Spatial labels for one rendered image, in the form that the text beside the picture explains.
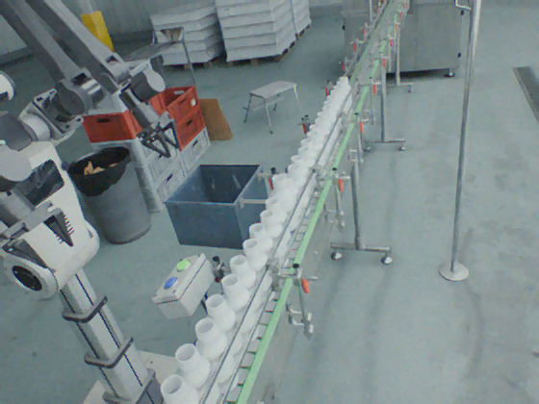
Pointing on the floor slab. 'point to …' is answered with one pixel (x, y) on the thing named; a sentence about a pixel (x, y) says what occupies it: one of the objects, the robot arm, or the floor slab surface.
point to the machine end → (412, 34)
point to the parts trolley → (158, 58)
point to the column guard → (97, 28)
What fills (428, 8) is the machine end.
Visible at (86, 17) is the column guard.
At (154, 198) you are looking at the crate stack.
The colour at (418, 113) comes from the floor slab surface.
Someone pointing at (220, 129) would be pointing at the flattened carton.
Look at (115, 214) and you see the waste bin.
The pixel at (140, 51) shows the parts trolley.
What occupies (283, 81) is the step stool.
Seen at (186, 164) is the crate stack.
